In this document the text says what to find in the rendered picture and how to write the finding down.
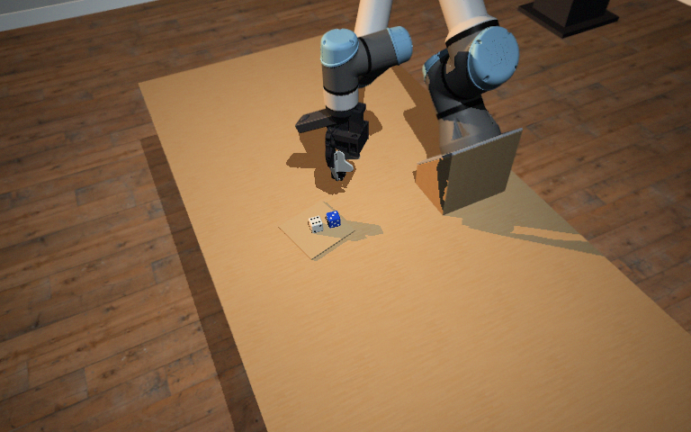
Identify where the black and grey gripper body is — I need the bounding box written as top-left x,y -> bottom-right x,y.
325,102 -> 369,157

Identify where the white die with black pips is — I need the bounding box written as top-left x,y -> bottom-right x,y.
309,216 -> 323,233

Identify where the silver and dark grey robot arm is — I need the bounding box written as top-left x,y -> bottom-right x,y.
295,0 -> 519,155

